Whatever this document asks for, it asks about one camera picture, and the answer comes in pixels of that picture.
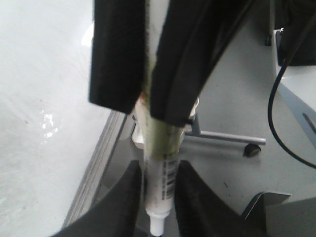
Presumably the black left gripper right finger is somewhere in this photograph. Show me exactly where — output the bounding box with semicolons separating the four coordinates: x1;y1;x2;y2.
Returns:
174;160;266;237

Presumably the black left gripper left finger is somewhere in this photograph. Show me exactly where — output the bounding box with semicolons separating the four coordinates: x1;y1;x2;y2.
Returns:
55;160;146;237

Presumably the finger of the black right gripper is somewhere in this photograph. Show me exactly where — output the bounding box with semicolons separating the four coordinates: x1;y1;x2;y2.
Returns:
89;0;145;114
150;0;253;127

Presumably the white whiteboard marker black tip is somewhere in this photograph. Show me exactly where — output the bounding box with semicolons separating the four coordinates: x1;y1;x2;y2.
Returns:
134;97;185;237

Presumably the grey wheeled stand base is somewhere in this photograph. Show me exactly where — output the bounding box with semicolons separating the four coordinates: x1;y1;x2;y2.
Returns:
131;99;267;158

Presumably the white whiteboard with grey frame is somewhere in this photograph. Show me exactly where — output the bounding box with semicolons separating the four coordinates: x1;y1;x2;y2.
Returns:
0;0;129;237

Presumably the black cable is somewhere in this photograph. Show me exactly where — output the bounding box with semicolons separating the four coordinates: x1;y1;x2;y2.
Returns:
268;14;316;170

